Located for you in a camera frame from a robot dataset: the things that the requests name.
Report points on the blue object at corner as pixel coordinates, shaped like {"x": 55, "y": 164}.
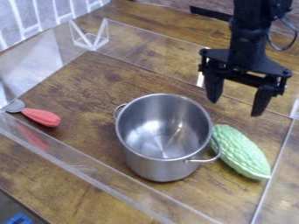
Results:
{"x": 19, "y": 219}

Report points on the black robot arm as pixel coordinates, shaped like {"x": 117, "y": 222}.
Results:
{"x": 255, "y": 14}

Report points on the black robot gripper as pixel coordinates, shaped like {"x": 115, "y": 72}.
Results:
{"x": 245, "y": 64}

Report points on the clear acrylic front barrier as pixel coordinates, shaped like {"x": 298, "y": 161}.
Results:
{"x": 141, "y": 196}

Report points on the clear acrylic corner bracket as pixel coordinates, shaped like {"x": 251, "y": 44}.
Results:
{"x": 87, "y": 40}

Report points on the green bumpy gourd toy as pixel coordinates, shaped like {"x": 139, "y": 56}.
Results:
{"x": 239, "y": 152}

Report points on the black wall strip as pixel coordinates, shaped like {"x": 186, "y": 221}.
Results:
{"x": 210, "y": 13}

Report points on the red handled metal spatula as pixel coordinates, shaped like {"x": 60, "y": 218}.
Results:
{"x": 42, "y": 116}

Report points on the silver steel pot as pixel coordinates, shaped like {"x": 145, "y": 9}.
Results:
{"x": 165, "y": 130}

